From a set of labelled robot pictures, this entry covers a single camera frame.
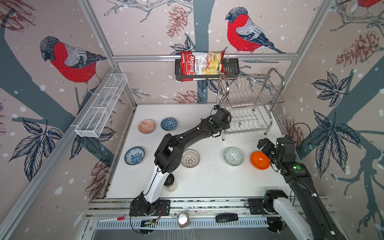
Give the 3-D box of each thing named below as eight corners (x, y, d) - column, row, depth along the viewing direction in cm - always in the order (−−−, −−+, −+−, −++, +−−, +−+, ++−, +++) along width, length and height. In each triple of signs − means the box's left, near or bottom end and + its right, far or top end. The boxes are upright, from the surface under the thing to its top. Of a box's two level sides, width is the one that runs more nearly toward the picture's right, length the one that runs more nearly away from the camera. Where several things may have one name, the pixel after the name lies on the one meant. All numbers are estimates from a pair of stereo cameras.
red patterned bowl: (136, 131, 105) (135, 127, 102) (145, 120, 111) (143, 117, 108) (149, 136, 103) (147, 132, 99) (157, 125, 108) (156, 122, 105)
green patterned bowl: (224, 166, 89) (225, 163, 86) (222, 150, 96) (223, 147, 93) (244, 166, 89) (245, 163, 86) (240, 150, 96) (241, 147, 93)
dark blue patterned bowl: (160, 130, 105) (159, 128, 103) (162, 119, 112) (161, 117, 109) (176, 130, 105) (176, 128, 103) (177, 119, 112) (177, 117, 109)
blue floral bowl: (125, 166, 90) (121, 163, 86) (130, 150, 98) (127, 146, 93) (142, 166, 90) (139, 163, 86) (146, 150, 98) (143, 146, 93)
